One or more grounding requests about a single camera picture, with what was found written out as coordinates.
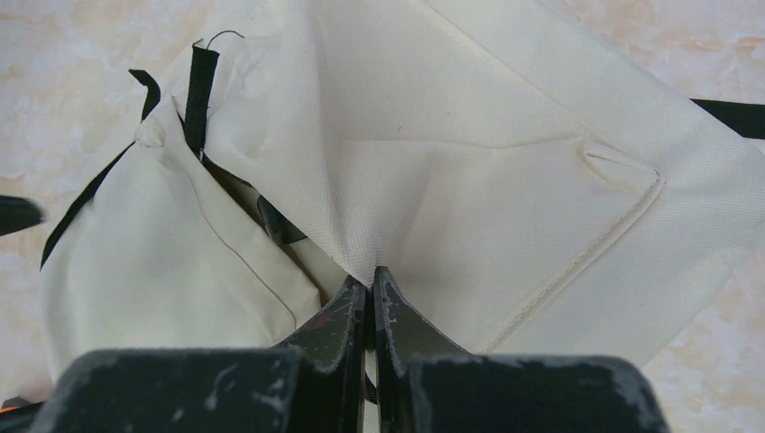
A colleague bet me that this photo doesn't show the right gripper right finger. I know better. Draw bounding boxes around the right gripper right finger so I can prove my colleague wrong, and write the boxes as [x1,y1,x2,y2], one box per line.
[373,267,669,432]

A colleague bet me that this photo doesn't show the cream canvas student bag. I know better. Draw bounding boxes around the cream canvas student bag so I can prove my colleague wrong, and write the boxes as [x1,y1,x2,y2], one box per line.
[0,0,765,408]

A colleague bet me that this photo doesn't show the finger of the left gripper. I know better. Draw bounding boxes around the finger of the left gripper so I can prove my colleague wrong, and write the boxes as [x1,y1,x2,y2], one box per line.
[0,195,46,236]

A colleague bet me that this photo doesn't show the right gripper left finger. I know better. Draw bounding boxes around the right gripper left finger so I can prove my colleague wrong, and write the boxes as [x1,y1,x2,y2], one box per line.
[31,279,366,432]

